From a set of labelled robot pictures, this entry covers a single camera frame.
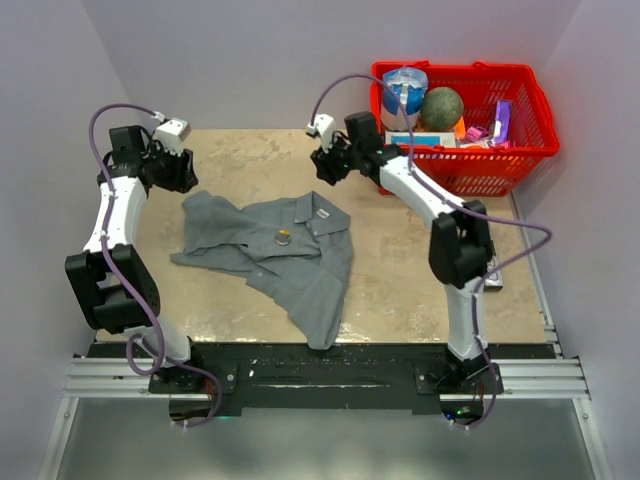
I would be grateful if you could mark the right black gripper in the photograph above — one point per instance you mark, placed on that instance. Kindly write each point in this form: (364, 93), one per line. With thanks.
(324, 166)

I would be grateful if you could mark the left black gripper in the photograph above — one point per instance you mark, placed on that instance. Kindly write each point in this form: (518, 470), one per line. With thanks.
(184, 176)

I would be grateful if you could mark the grey button shirt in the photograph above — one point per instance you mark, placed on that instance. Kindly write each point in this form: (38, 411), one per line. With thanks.
(307, 278)

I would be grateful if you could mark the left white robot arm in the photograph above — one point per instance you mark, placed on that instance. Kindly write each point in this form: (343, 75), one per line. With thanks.
(115, 291)

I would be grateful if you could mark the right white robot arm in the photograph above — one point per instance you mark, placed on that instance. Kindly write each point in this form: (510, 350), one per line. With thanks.
(460, 246)

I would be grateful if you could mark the white shirt label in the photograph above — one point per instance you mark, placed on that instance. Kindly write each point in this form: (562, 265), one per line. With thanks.
(322, 213)

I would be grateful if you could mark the blue white wrapped roll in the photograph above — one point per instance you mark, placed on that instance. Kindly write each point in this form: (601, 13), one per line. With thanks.
(402, 107)

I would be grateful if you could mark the white blue box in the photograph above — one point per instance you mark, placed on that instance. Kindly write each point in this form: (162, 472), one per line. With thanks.
(401, 138)

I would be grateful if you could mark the green round ball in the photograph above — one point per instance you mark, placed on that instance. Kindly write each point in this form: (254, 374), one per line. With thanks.
(441, 109)

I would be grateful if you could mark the orange packet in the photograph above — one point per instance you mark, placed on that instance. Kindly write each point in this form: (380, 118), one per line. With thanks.
(460, 127)

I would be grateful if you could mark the pink small packet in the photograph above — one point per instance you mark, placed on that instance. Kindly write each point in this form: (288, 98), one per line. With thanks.
(475, 134)

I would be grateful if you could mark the red plastic basket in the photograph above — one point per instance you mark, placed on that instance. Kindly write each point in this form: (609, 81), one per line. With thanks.
(494, 171)

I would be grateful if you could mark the purple snack packet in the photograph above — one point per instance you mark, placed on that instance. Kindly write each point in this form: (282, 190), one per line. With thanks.
(502, 121)

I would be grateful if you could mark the dark long box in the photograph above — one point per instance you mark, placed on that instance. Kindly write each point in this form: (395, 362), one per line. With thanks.
(495, 281)

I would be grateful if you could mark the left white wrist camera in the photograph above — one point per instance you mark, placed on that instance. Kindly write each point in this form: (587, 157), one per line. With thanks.
(171, 135)

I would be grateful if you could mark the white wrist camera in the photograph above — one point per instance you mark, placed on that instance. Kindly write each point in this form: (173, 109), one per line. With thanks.
(322, 127)
(171, 135)

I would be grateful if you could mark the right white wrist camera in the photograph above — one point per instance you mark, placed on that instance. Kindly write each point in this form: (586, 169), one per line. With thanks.
(322, 127)

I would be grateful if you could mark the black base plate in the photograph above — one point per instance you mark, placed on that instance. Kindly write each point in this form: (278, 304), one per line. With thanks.
(419, 378)

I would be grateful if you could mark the aluminium rail frame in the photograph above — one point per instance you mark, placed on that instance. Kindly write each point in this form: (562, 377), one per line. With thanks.
(109, 426)

